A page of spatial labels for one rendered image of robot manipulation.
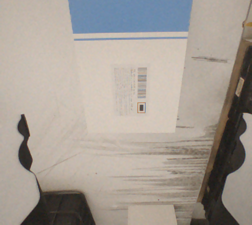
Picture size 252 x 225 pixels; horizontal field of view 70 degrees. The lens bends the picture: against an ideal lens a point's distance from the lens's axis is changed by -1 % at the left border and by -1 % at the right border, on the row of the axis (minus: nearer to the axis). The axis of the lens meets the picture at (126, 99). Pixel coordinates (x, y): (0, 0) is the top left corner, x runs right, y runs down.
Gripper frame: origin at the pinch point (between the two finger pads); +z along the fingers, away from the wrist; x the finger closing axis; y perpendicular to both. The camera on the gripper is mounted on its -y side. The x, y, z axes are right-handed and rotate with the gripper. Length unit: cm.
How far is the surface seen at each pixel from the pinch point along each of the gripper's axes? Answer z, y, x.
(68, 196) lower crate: 16.2, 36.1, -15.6
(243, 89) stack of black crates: 68, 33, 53
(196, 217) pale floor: 87, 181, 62
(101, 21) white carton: 9.3, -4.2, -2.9
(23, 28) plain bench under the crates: 18.3, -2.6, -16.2
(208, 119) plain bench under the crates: 18.2, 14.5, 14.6
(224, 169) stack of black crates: 61, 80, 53
